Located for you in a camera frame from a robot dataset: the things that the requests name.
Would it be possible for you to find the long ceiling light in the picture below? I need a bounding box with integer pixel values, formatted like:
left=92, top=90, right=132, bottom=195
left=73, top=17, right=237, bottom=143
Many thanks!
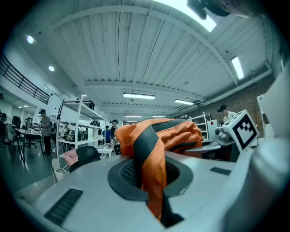
left=123, top=92, right=156, bottom=100
left=174, top=99, right=194, bottom=106
left=230, top=56, right=245, bottom=80

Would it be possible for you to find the black office chair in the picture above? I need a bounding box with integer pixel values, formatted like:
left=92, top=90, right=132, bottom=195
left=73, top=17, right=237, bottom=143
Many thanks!
left=69, top=145, right=102, bottom=174

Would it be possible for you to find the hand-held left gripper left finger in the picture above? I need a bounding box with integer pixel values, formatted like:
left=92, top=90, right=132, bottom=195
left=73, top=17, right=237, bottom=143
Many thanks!
left=13, top=155, right=169, bottom=232

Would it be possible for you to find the white metal shelving rack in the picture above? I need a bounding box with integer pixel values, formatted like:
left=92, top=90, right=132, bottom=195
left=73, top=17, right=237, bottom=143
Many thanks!
left=56, top=96, right=107, bottom=159

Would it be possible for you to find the black duffel bag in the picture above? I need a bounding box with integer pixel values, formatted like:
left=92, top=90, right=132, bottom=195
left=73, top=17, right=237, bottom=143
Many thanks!
left=63, top=129, right=82, bottom=142

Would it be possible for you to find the large bright ceiling panel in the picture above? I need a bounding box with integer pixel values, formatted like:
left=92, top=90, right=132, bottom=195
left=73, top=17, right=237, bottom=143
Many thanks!
left=156, top=0, right=218, bottom=33

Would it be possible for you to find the white tote bag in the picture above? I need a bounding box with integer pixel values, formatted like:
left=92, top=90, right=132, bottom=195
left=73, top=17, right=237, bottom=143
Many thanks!
left=51, top=158, right=68, bottom=182

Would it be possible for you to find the black crate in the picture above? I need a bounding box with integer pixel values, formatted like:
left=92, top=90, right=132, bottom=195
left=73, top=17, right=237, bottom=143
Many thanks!
left=82, top=100, right=96, bottom=111

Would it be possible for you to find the dark oval table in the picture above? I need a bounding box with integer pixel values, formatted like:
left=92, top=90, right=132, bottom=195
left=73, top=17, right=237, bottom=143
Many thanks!
left=10, top=128, right=46, bottom=165

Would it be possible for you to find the black balcony railing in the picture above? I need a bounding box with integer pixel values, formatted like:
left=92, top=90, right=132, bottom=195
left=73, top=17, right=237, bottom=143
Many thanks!
left=0, top=53, right=50, bottom=105

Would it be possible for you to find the pink cloth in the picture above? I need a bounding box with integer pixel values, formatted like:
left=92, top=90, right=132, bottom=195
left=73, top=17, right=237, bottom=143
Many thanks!
left=62, top=149, right=79, bottom=167

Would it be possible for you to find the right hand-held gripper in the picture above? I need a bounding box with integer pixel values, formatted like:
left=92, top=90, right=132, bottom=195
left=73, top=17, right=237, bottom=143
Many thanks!
left=214, top=109, right=260, bottom=162

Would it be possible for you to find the white low table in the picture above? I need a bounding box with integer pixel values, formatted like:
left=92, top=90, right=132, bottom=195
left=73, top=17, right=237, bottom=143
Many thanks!
left=97, top=146, right=114, bottom=160

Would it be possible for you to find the white shelving unit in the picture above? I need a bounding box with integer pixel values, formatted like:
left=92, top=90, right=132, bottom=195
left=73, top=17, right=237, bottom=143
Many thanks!
left=188, top=112, right=210, bottom=140

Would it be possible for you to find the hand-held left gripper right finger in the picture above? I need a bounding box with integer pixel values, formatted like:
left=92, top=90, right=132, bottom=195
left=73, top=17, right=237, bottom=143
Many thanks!
left=164, top=140, right=290, bottom=232

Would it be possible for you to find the orange and black bag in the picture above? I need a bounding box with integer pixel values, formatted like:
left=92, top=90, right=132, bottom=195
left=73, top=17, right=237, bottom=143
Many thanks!
left=115, top=118, right=203, bottom=228

